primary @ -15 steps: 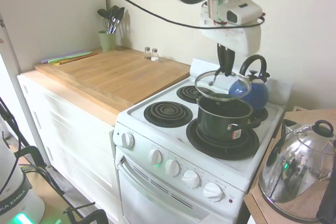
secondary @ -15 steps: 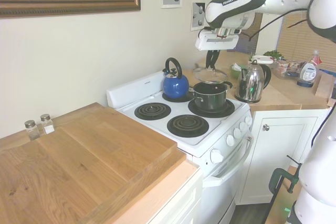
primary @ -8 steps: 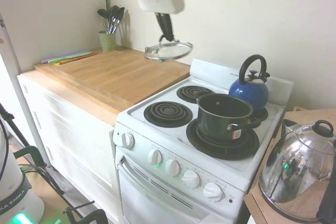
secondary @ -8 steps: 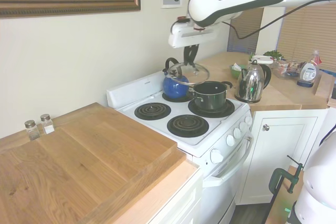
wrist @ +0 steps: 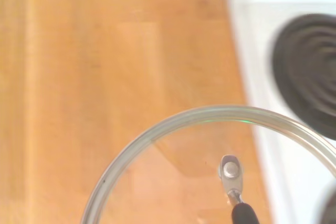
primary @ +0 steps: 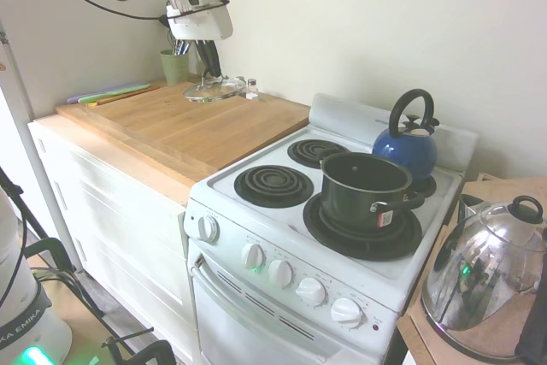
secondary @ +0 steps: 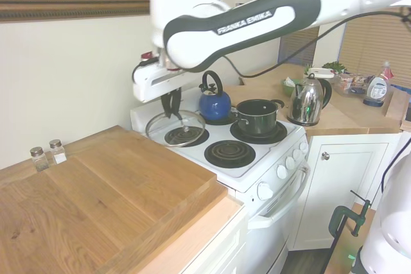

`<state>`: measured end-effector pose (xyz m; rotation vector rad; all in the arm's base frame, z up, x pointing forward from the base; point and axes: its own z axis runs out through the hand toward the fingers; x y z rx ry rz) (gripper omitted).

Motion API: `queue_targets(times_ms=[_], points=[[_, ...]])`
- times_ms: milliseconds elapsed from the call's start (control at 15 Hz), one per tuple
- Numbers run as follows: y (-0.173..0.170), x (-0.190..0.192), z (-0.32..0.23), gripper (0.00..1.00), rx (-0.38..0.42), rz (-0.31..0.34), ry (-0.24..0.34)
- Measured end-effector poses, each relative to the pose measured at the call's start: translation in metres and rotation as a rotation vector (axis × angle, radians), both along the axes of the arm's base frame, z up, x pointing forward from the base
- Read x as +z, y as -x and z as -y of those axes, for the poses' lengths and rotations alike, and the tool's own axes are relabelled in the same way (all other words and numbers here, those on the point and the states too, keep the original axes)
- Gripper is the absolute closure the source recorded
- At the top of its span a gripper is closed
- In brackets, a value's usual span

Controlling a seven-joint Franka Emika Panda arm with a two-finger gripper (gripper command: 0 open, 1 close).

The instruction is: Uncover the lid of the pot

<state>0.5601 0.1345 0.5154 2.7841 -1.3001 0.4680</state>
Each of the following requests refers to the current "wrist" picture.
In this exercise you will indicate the large wooden butcher block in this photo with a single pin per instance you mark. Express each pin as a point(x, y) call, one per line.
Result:
point(105, 51)

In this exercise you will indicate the small black coil burner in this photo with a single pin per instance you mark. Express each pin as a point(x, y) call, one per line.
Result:
point(307, 77)

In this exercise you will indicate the white electric stove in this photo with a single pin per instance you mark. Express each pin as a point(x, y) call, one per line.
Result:
point(262, 51)

